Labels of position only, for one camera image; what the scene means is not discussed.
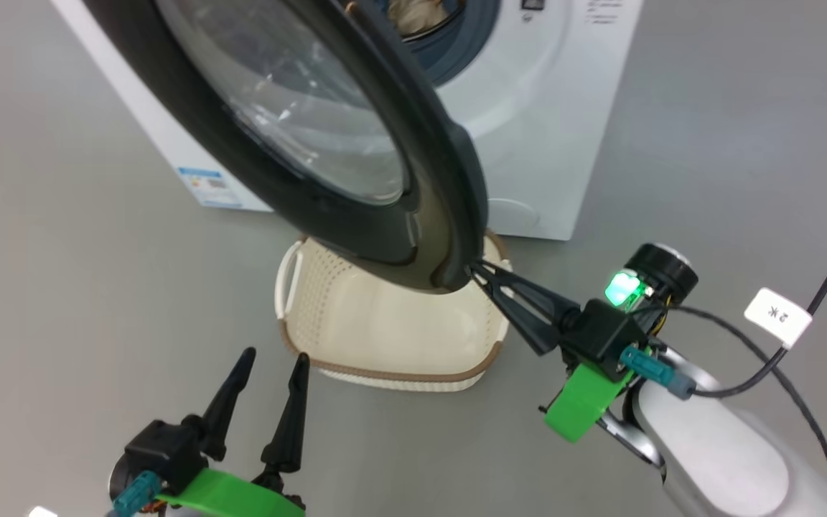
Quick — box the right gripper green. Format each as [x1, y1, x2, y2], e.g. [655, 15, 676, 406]
[469, 261, 634, 443]

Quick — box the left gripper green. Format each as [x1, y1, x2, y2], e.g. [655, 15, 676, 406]
[156, 346, 312, 517]

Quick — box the dark grey washing machine door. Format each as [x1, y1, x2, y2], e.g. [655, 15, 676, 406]
[83, 0, 490, 294]

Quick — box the tan garment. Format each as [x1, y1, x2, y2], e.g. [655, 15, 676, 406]
[388, 0, 452, 38]

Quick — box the cream perforated laundry basket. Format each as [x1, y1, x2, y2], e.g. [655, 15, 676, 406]
[275, 230, 514, 393]

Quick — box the white front-load washing machine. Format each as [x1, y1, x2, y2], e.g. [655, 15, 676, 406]
[51, 0, 645, 242]

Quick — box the blue energy label sticker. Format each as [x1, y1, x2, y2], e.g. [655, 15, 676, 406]
[177, 167, 244, 210]

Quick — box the teal right camera connector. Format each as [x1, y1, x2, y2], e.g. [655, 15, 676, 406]
[618, 346, 696, 401]

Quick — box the teal camera connector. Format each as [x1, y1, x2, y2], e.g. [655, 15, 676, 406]
[618, 346, 696, 401]
[112, 470, 164, 517]

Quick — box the teal left camera connector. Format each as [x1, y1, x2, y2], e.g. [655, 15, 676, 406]
[112, 470, 164, 517]

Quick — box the white cable tag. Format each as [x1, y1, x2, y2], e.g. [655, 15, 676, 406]
[744, 287, 814, 350]

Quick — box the thin black cable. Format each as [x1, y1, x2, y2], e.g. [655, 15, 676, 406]
[665, 304, 827, 517]

